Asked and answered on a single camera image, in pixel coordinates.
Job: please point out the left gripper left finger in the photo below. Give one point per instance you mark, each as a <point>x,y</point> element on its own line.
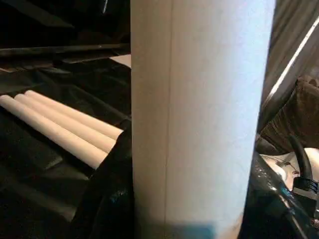
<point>114,189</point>

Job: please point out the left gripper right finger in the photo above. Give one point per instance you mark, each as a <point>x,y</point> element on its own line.
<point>271,211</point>

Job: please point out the brown fabric cushion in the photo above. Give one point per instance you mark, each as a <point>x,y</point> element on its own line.
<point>294,112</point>

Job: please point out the white flat board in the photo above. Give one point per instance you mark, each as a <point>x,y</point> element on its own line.
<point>122,61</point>

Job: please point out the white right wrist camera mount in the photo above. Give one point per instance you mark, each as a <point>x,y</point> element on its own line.
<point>279,164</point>

